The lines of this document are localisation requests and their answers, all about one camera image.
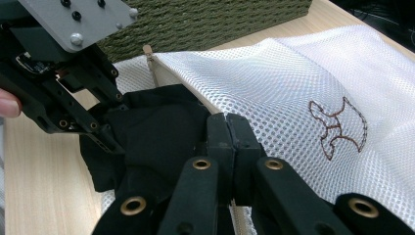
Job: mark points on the white mesh laundry bag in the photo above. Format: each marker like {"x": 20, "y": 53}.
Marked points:
{"x": 261, "y": 81}

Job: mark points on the green woven basket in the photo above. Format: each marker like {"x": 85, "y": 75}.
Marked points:
{"x": 195, "y": 23}

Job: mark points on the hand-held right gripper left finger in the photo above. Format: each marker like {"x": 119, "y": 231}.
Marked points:
{"x": 221, "y": 147}

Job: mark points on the black garment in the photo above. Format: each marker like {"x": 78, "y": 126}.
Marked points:
{"x": 156, "y": 130}

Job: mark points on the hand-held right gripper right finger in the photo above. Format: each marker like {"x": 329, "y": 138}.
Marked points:
{"x": 246, "y": 153}

